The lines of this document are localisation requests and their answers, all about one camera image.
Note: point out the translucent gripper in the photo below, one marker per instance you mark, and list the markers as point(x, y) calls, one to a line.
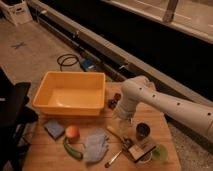
point(125, 127)

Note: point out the yellow banana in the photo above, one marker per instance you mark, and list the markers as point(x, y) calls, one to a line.
point(113, 131)

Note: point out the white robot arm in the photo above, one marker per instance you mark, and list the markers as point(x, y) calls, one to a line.
point(135, 90)

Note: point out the dark metal cup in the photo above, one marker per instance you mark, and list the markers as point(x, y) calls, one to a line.
point(142, 131)

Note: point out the green plastic cup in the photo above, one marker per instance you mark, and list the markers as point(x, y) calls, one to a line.
point(160, 153)

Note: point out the purple grape bunch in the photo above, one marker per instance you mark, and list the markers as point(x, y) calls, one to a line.
point(113, 102)

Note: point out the wooden block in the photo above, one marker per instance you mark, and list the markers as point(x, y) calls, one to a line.
point(138, 151)

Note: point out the blue grey cloth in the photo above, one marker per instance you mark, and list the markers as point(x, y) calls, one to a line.
point(96, 146)

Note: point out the white bowl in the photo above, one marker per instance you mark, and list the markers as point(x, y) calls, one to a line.
point(145, 159)

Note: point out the metal spoon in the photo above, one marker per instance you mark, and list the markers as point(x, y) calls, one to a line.
point(125, 145)

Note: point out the red yellow peach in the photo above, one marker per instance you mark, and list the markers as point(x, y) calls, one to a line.
point(72, 132)

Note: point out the green cucumber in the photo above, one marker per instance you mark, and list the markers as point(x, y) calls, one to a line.
point(72, 152)

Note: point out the blue box on floor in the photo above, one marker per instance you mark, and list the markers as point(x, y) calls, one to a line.
point(88, 65)

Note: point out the blue sponge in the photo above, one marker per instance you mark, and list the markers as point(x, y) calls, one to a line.
point(54, 128)

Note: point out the yellow plastic tub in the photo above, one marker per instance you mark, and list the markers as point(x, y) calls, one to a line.
point(71, 93)

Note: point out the white cardboard box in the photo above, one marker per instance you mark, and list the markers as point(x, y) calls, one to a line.
point(17, 14)

